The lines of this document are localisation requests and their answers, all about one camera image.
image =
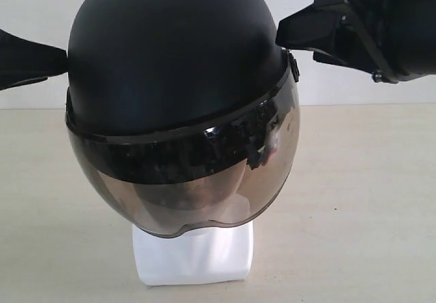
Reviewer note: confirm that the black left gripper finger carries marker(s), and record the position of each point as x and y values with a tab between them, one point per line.
25	62

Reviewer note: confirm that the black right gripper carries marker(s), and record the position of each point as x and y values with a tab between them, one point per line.
393	40

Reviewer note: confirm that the black helmet with tinted visor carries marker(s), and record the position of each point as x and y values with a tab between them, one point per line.
183	114

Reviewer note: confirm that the white mannequin head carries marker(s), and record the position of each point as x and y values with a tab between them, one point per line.
201	256

